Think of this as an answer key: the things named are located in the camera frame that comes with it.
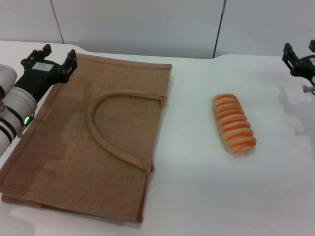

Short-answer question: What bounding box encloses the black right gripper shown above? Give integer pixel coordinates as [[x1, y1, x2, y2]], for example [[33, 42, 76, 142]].
[[282, 39, 315, 85]]

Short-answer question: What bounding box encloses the brown woven handbag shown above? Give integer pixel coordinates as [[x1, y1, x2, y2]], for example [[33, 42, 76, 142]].
[[0, 52, 173, 217]]

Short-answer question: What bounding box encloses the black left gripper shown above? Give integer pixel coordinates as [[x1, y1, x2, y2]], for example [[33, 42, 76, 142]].
[[13, 43, 78, 102]]

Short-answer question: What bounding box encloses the orange striped bread loaf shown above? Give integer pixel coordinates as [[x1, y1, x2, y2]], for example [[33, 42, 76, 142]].
[[212, 93, 257, 155]]

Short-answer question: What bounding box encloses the right arm cable metal plug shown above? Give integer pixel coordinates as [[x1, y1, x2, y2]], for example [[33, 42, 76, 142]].
[[303, 84, 315, 97]]

